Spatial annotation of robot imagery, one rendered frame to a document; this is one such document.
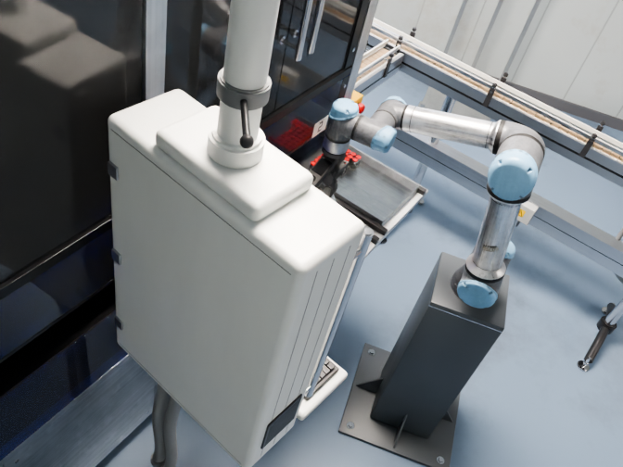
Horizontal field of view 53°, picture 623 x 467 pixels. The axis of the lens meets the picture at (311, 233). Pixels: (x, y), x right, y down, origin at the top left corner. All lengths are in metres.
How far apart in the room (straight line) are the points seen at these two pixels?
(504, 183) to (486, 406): 1.47
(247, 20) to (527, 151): 0.93
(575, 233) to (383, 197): 1.16
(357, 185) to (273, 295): 1.20
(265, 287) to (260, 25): 0.43
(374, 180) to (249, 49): 1.37
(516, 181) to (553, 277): 2.03
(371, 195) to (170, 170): 1.18
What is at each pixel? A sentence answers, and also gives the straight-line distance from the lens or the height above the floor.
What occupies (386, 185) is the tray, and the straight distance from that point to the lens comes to 2.27.
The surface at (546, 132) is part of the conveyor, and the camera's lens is 2.88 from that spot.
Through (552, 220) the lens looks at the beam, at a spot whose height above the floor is 0.52.
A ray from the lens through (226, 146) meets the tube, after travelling 1.07.
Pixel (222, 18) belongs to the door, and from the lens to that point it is 1.49.
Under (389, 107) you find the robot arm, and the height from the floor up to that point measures 1.32.
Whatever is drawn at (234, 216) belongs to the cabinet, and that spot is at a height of 1.55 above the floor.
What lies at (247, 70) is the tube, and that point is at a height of 1.77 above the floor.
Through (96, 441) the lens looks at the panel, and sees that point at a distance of 2.26.
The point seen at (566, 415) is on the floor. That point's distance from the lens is 3.11.
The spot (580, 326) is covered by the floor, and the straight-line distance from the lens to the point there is 3.49.
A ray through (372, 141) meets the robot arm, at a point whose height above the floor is 1.29.
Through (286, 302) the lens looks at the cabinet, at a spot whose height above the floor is 1.46.
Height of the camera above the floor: 2.28
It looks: 44 degrees down
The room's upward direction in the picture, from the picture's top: 16 degrees clockwise
